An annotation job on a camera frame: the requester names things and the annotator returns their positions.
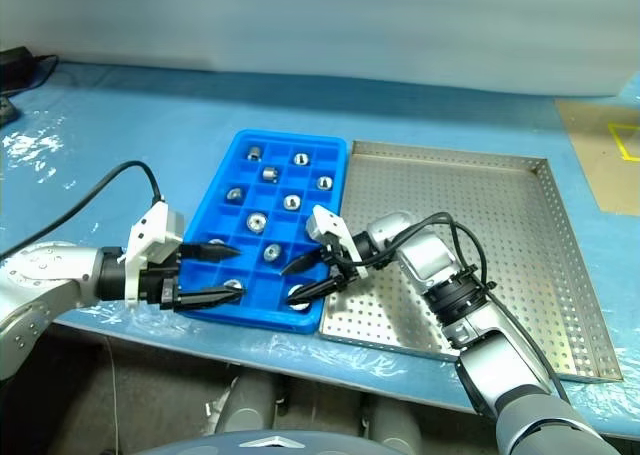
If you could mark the perforated steel tray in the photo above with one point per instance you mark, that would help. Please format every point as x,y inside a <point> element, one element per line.
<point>450,185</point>

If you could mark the silver metal roller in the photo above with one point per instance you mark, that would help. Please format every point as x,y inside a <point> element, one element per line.
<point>272,252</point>
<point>296,290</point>
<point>301,159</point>
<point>255,152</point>
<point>257,221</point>
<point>324,182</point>
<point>270,174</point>
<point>232,282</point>
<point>216,242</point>
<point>291,202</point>
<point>235,193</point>

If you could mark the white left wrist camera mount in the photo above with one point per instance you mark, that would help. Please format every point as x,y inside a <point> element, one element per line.
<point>150,230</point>

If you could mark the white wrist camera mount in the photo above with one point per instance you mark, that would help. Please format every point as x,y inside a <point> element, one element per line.
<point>150,230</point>
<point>330,220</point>

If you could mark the tan mat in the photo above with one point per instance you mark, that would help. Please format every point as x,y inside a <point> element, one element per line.
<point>590,170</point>

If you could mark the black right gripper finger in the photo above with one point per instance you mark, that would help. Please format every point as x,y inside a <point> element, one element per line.
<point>302,263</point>
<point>320,287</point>

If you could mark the blue plastic compartment tray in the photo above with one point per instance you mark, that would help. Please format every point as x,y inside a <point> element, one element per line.
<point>280,227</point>

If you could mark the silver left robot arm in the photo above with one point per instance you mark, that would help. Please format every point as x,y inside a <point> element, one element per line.
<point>50,275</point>

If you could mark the blue-grey robot torso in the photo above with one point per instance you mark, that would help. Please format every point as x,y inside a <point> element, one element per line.
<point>300,445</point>

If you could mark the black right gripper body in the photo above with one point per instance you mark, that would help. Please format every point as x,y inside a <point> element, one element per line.
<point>340,265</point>

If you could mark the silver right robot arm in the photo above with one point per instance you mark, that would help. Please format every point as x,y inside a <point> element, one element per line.
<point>425,255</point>

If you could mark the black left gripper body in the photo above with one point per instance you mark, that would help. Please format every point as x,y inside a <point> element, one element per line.
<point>162,280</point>

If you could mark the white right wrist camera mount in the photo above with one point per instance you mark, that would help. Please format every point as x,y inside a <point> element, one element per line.
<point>330,220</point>

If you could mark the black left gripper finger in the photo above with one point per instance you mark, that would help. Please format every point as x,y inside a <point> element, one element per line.
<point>210,295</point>
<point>210,252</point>

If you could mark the grey rounded robot leg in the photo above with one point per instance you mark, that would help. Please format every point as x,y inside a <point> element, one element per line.
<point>247,405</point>
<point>395,417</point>

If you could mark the black power adapter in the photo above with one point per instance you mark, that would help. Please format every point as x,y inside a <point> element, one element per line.
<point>12,67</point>

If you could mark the small black object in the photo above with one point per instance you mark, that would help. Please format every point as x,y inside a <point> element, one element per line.
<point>6,111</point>

